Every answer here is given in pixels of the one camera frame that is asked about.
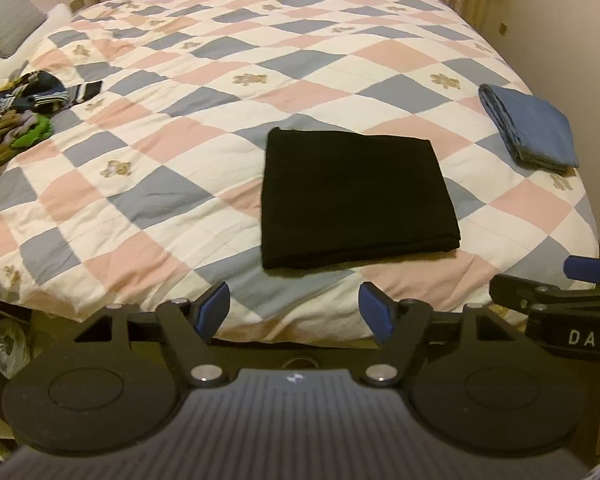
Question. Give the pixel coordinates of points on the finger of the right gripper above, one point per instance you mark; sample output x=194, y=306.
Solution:
x=582, y=269

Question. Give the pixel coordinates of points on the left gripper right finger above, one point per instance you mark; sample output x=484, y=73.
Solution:
x=399, y=327

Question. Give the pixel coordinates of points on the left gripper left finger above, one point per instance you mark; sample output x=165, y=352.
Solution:
x=188, y=328

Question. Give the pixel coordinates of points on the black trousers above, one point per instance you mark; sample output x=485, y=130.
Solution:
x=331, y=197

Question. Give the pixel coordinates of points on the pile of mixed clothes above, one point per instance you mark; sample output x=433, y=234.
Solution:
x=27, y=106

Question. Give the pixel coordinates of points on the folded blue jeans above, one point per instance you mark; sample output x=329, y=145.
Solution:
x=535, y=133

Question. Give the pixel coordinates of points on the crumpled plastic bag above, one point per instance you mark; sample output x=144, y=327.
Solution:
x=14, y=349

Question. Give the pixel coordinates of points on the checkered quilt bed cover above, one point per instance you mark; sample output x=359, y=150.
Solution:
x=151, y=190

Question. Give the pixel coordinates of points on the white pillow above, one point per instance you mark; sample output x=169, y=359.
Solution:
x=57, y=17

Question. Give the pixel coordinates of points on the grey pillow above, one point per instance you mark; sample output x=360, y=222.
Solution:
x=18, y=19

